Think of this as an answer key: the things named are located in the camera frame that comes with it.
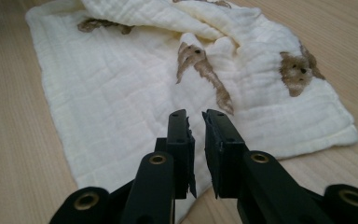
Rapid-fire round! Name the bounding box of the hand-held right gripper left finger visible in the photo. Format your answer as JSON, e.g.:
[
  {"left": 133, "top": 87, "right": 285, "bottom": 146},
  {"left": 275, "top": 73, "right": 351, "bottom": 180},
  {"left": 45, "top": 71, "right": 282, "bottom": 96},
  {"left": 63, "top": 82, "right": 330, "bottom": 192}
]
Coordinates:
[{"left": 120, "top": 108, "right": 198, "bottom": 224}]

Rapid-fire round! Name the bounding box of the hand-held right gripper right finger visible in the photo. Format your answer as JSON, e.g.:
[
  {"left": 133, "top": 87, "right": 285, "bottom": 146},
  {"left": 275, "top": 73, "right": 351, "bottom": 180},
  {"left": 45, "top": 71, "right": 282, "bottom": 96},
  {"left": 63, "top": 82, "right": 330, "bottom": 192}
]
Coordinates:
[{"left": 201, "top": 108, "right": 336, "bottom": 224}]

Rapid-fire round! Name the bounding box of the white cloth with brown print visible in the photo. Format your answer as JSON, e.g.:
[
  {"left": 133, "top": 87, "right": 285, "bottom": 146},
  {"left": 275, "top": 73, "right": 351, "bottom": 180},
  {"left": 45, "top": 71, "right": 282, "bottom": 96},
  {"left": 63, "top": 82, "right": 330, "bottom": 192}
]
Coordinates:
[{"left": 25, "top": 0, "right": 358, "bottom": 224}]

